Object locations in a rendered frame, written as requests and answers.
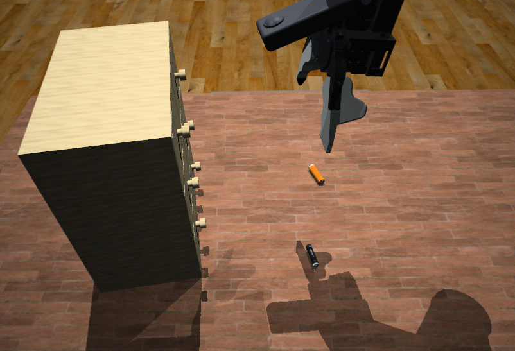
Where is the beige wooden drawer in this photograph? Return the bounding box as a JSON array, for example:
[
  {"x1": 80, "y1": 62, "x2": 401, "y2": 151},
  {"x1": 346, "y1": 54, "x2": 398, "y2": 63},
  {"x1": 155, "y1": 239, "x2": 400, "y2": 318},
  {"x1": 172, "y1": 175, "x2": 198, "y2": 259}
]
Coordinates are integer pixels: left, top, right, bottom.
[
  {"x1": 179, "y1": 86, "x2": 195, "y2": 166},
  {"x1": 170, "y1": 80, "x2": 191, "y2": 189},
  {"x1": 169, "y1": 31, "x2": 186, "y2": 119}
]

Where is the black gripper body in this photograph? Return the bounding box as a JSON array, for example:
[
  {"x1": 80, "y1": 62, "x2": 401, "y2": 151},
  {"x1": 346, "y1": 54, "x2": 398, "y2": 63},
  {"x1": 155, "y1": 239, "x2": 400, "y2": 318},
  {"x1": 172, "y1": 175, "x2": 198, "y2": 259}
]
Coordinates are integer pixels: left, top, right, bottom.
[{"x1": 311, "y1": 0, "x2": 404, "y2": 77}]

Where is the black battery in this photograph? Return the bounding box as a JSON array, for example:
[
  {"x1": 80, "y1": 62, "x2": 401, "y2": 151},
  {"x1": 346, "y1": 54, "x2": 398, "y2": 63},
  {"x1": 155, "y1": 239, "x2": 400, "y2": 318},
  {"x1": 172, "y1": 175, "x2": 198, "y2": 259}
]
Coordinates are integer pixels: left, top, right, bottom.
[{"x1": 306, "y1": 244, "x2": 319, "y2": 267}]

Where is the tan wooden drawer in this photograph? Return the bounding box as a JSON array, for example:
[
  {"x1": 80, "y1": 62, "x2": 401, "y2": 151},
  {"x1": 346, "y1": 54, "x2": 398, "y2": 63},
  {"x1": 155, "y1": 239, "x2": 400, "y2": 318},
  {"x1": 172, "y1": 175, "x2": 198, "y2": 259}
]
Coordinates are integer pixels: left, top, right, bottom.
[
  {"x1": 188, "y1": 138, "x2": 201, "y2": 203},
  {"x1": 191, "y1": 187, "x2": 207, "y2": 271},
  {"x1": 182, "y1": 138, "x2": 200, "y2": 231}
]

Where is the wooden chest of drawers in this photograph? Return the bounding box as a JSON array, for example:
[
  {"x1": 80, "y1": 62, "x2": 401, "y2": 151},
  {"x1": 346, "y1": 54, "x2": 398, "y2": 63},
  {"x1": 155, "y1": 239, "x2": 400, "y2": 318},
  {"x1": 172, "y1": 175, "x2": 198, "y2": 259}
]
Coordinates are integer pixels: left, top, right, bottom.
[{"x1": 18, "y1": 21, "x2": 202, "y2": 293}]

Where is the orange aa battery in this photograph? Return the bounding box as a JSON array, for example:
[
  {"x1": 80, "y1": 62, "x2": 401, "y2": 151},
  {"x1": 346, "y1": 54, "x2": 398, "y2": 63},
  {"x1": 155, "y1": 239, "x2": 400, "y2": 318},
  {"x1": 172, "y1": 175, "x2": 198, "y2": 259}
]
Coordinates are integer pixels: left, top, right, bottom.
[{"x1": 309, "y1": 164, "x2": 325, "y2": 184}]

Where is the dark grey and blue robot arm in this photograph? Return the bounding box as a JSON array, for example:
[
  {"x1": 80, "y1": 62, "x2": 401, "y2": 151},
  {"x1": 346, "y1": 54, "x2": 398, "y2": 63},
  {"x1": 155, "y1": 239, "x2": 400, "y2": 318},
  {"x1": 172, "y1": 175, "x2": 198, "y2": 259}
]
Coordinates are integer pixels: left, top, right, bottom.
[{"x1": 256, "y1": 0, "x2": 357, "y2": 51}]

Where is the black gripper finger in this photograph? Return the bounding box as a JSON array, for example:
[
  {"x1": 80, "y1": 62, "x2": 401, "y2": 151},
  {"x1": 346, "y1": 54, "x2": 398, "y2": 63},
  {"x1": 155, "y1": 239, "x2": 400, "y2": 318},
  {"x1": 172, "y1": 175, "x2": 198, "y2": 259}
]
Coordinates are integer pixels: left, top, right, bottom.
[
  {"x1": 296, "y1": 35, "x2": 320, "y2": 85},
  {"x1": 319, "y1": 50, "x2": 367, "y2": 153}
]

